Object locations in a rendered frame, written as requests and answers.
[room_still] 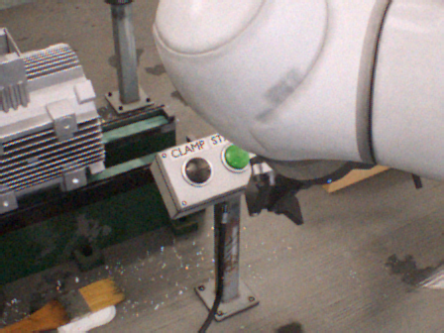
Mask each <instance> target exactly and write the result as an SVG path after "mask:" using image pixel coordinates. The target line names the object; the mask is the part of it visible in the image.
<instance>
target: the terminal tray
mask: <svg viewBox="0 0 444 333"><path fill-rule="evenodd" d="M0 31H2V33H1V34H0V111H4V113H9V109H10V108H13V110H18V109H19V106H20V105H22V106H23V107H24V108H26V107H27V106H28V103H30V102H31V100H30V99H31V97H30V94H29V87H28V79H27V76H26V74H27V73H26V70H25V64H24V58H23V56H22V55H21V53H20V52H19V50H18V48H17V47H16V45H15V43H14V41H13V40H12V38H11V36H10V34H9V32H7V29H6V28H3V29H0ZM11 54H14V55H15V56H14V57H8V56H9V55H11Z"/></svg>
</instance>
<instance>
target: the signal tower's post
mask: <svg viewBox="0 0 444 333"><path fill-rule="evenodd" d="M103 1H104V2H105V3H108V4H110V7H111V13H112V15H111V19H112V24H113V36H114V48H115V59H116V64H117V77H118V88H119V91H115V92H113V93H111V92H109V93H108V94H105V95H104V97H105V98H106V100H107V101H108V102H109V103H110V105H111V106H112V107H113V108H114V110H115V111H116V112H117V114H118V115H120V114H124V113H126V112H131V111H133V110H136V109H141V108H143V107H148V106H150V105H152V104H155V102H154V101H153V99H151V98H150V96H149V95H148V94H147V93H146V92H145V90H143V88H141V86H140V85H139V78H138V72H137V57H136V42H135V35H134V34H135V28H134V20H133V14H134V13H133V5H132V2H133V1H135V0H130V1H129V2H122V3H110V2H108V1H106V0H103Z"/></svg>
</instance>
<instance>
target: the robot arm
mask: <svg viewBox="0 0 444 333"><path fill-rule="evenodd" d="M153 36H154V38H155V43H156V46H157V50H158V52H159V56H160V58H161V60H162V62H163V65H164V67H165V69H166V72H167V75H168V76H169V78H170V80H171V82H172V83H173V84H174V86H175V87H176V89H177V91H179V94H180V95H181V97H182V98H183V100H184V101H186V103H187V104H188V106H190V108H191V109H192V110H193V111H194V113H196V115H197V116H198V117H199V118H201V120H203V122H204V123H206V125H208V126H209V127H210V128H211V129H213V130H214V131H215V132H216V133H218V135H221V137H222V138H224V139H225V140H228V142H230V143H232V144H233V145H234V146H237V147H238V148H241V149H242V150H243V151H246V152H248V153H252V154H255V156H254V157H253V158H250V159H249V161H250V165H251V171H252V172H251V175H250V177H249V182H248V184H247V186H246V190H245V193H244V194H245V197H246V204H247V207H248V213H249V215H250V216H257V215H259V214H261V211H262V210H263V209H268V212H274V213H275V214H276V215H282V214H283V215H284V216H285V217H287V218H288V219H290V220H291V221H292V222H294V224H296V225H297V226H299V225H301V224H304V221H303V218H302V215H301V209H300V207H299V201H298V199H297V197H295V195H296V194H297V193H298V192H299V191H300V190H304V189H309V187H311V185H317V184H329V183H332V182H335V181H337V180H339V179H341V178H342V177H344V176H346V174H348V173H349V172H350V171H351V170H353V169H372V167H375V166H385V167H394V168H397V169H402V170H405V171H407V172H411V174H412V178H413V182H414V184H415V188H416V189H417V188H422V187H423V185H422V183H421V179H420V177H423V178H428V179H431V180H434V181H440V182H443V183H444V0H160V2H159V7H158V10H157V13H156V22H155V23H154V24H153Z"/></svg>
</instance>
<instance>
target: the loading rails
mask: <svg viewBox="0 0 444 333"><path fill-rule="evenodd" d="M100 127H101V129H102V131H101V133H102V134H103V137H102V139H103V141H104V143H103V145H104V147H105V148H103V149H104V151H105V153H104V155H105V158H104V159H105V161H103V163H104V165H105V170H104V171H103V172H101V173H99V174H96V175H94V176H92V177H89V175H88V173H87V172H86V173H85V177H86V181H87V184H85V185H83V186H80V187H78V188H76V189H72V190H70V191H64V192H62V193H60V190H59V188H57V187H56V188H52V189H50V190H46V191H44V192H42V193H38V194H36V195H32V196H30V197H26V198H24V199H20V200H18V201H17V203H18V208H16V209H14V210H10V211H8V212H4V213H0V293H1V294H2V295H3V296H4V298H5V300H6V297H5V293H4V291H3V289H2V286H1V285H3V284H6V283H10V282H11V281H15V280H18V279H20V278H25V277H27V276H31V275H32V274H36V273H40V272H41V271H45V270H46V269H50V268H51V267H55V266H59V265H61V264H64V263H66V262H69V261H71V260H75V262H76V264H77V265H78V267H79V269H80V271H81V272H82V273H84V272H87V271H88V270H93V269H94V268H97V267H99V266H100V267H101V266H103V265H105V260H104V256H103V253H102V252H101V251H100V250H102V249H105V248H107V247H109V246H110V247H111V246H113V245H115V244H118V243H120V242H124V241H126V240H129V239H132V238H135V237H137V236H141V235H143V234H146V233H148V232H150V231H154V230H155V229H160V228H161V227H164V226H166V225H169V227H170V229H171V231H172V232H173V233H174V235H175V236H176V237H180V236H181V235H183V234H185V235H186V234H187V233H189V232H193V231H195V230H198V220H197V219H196V217H195V216H194V215H196V214H198V213H202V212H204V211H206V208H203V209H201V210H198V211H196V212H192V213H190V214H188V215H184V216H182V217H178V218H176V219H175V220H171V217H170V215H169V214H168V210H167V206H166V204H165V203H164V199H163V198H162V194H161V193H160V191H159V187H158V186H157V182H156V181H155V178H154V176H153V173H152V170H151V168H150V166H151V165H152V162H153V161H154V159H155V157H154V156H156V155H157V154H158V153H160V152H162V151H166V150H169V149H171V148H175V147H178V146H182V145H184V144H186V143H183V144H180V145H178V146H177V145H176V142H175V141H176V126H175V116H174V114H173V113H172V112H171V111H170V109H169V108H168V107H167V106H165V105H164V104H162V105H160V106H155V107H153V108H150V109H146V110H143V111H141V112H136V113H134V114H129V115H127V116H124V117H119V118H117V119H114V120H110V121H108V122H103V123H101V125H100Z"/></svg>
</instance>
